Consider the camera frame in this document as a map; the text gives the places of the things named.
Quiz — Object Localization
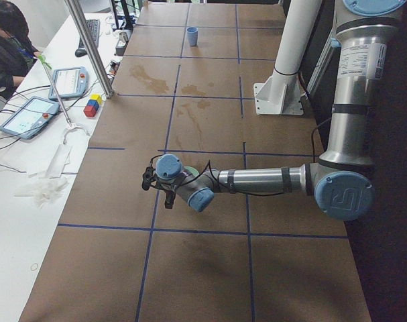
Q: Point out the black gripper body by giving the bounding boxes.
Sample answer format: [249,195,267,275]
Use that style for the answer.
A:
[163,188,176,201]

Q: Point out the mint green ceramic bowl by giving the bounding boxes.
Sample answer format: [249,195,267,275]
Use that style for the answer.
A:
[184,166,200,177]

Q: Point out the light blue plastic cup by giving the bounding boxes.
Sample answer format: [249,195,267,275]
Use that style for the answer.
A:
[186,26,198,47]

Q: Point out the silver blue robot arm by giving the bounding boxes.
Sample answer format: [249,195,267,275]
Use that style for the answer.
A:
[142,1,404,221]

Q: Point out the red blue yellow cube blocks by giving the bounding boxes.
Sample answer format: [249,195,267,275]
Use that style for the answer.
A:
[83,94,103,117]

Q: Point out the crumpled white paper tissues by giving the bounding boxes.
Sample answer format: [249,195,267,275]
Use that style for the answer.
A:
[14,123,90,208]

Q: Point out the far teach pendant tablet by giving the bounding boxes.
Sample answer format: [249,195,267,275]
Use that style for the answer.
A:
[52,66,89,99]

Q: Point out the teach pendant tablet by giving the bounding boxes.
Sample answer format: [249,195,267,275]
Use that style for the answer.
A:
[0,96,60,140]
[52,66,89,99]

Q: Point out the near teach pendant tablet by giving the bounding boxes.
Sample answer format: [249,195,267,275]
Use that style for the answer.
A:
[0,96,60,140]

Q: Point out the black computer mouse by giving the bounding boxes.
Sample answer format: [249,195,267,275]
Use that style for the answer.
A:
[74,48,87,58]

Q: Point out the black computer keyboard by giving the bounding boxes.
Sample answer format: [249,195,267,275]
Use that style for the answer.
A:
[78,19,101,49]

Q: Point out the long thin metal rod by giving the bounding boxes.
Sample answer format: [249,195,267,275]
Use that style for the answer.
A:
[37,54,76,131]

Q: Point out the seated person in black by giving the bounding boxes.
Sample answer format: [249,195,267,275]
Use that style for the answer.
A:
[0,1,42,100]

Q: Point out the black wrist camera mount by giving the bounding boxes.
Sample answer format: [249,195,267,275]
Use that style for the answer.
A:
[141,165,156,191]

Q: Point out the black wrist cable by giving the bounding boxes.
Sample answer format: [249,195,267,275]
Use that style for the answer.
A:
[148,154,291,197]

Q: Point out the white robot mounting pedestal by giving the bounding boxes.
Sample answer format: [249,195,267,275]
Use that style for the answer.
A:
[253,0,322,116]

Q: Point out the silver aluminium frame post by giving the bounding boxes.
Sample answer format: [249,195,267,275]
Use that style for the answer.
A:
[64,0,114,99]

